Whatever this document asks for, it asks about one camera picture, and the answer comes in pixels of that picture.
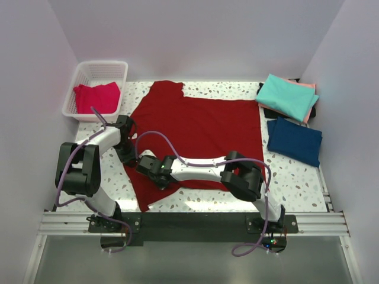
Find dark red t-shirt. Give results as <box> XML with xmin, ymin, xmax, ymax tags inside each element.
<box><xmin>121</xmin><ymin>80</ymin><xmax>264</xmax><ymax>212</ymax></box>

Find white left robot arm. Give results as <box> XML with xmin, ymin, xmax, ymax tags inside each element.
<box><xmin>54</xmin><ymin>115</ymin><xmax>137</xmax><ymax>232</ymax></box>

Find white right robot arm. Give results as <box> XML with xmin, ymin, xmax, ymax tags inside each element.
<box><xmin>136</xmin><ymin>151</ymin><xmax>285</xmax><ymax>233</ymax></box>

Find magenta t-shirt in basket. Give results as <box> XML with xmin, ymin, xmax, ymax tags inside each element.
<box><xmin>73</xmin><ymin>82</ymin><xmax>121</xmax><ymax>114</ymax></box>

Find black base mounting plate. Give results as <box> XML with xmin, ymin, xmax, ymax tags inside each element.
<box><xmin>88</xmin><ymin>211</ymin><xmax>297</xmax><ymax>254</ymax></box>

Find white plastic laundry basket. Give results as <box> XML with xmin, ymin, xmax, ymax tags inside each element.
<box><xmin>62</xmin><ymin>60</ymin><xmax>128</xmax><ymax>122</ymax></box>

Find navy blue folded t-shirt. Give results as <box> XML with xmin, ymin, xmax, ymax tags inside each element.
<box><xmin>267</xmin><ymin>117</ymin><xmax>323</xmax><ymax>167</ymax></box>

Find teal folded t-shirt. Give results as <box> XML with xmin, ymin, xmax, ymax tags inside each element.
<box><xmin>255</xmin><ymin>73</ymin><xmax>320</xmax><ymax>122</ymax></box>

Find pink folded t-shirt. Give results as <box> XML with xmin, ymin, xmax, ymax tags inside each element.
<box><xmin>282</xmin><ymin>78</ymin><xmax>319</xmax><ymax>124</ymax></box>

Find aluminium frame rail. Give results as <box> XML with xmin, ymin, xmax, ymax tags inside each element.
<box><xmin>37</xmin><ymin>212</ymin><xmax>350</xmax><ymax>237</ymax></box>

